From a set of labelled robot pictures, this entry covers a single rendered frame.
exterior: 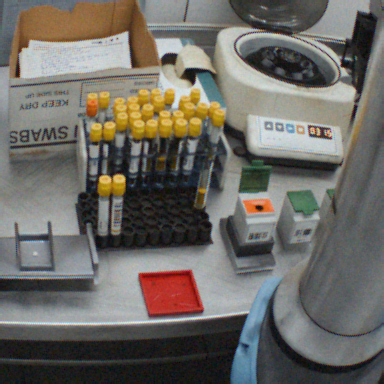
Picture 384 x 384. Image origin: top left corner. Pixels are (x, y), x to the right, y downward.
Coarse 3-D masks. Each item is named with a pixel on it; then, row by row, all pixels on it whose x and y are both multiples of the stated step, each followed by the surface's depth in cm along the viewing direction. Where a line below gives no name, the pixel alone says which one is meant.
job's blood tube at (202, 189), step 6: (204, 162) 82; (210, 162) 83; (204, 168) 82; (210, 168) 82; (204, 174) 83; (210, 174) 83; (204, 180) 84; (198, 186) 85; (204, 186) 84; (198, 192) 85; (204, 192) 85; (198, 198) 86; (204, 198) 86; (198, 204) 86; (204, 204) 87
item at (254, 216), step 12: (264, 192) 83; (240, 204) 82; (252, 204) 81; (264, 204) 82; (240, 216) 82; (252, 216) 80; (264, 216) 81; (240, 228) 82; (252, 228) 80; (264, 228) 81; (252, 240) 82; (264, 240) 83
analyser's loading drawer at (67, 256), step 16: (16, 224) 73; (48, 224) 75; (0, 240) 75; (16, 240) 71; (32, 240) 76; (48, 240) 77; (64, 240) 77; (80, 240) 78; (0, 256) 73; (16, 256) 73; (32, 256) 74; (48, 256) 75; (64, 256) 75; (80, 256) 76; (96, 256) 73; (0, 272) 71; (16, 272) 72; (32, 272) 72; (48, 272) 73; (64, 272) 73; (80, 272) 74; (96, 272) 74
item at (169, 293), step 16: (144, 272) 80; (160, 272) 80; (176, 272) 80; (192, 272) 81; (144, 288) 78; (160, 288) 79; (176, 288) 79; (192, 288) 80; (160, 304) 77; (176, 304) 77; (192, 304) 78
